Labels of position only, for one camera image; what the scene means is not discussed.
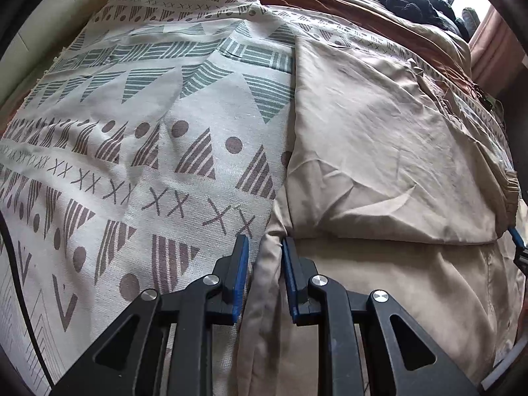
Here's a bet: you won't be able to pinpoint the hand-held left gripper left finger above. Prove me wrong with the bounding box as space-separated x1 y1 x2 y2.
49 234 250 396

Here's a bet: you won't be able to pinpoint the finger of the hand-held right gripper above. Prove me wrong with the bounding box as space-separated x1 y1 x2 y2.
508 225 528 275

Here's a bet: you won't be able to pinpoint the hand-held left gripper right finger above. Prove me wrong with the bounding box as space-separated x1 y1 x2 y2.
280 237 481 396

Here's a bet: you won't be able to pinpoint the beige pants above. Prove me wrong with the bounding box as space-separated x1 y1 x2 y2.
237 35 519 396

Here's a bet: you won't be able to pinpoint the black clothes pile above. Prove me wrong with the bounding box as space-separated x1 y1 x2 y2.
373 0 471 40

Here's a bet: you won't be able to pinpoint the pink curtain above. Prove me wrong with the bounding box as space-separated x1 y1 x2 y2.
470 6 528 91

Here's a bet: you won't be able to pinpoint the patterned white blanket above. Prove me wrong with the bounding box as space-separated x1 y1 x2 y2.
0 0 516 396

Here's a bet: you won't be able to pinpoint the grey cloth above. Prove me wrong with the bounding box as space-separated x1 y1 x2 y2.
461 7 481 39

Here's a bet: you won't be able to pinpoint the black cable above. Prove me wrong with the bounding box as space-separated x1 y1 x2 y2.
0 210 53 385

